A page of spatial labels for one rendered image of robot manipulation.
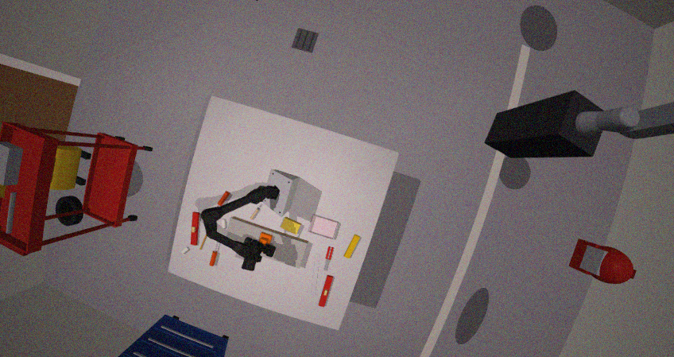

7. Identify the orange-handled awl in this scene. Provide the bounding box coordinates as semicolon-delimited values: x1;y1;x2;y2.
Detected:
209;249;218;266
218;192;230;206

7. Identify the yellow rectangular block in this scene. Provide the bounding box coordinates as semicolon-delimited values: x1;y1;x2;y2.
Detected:
281;217;301;234

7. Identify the yellow rectangular bar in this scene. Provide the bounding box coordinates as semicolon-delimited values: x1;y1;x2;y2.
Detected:
344;235;360;259

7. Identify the pink shallow tray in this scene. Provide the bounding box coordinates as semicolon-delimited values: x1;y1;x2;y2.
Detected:
309;214;339;239

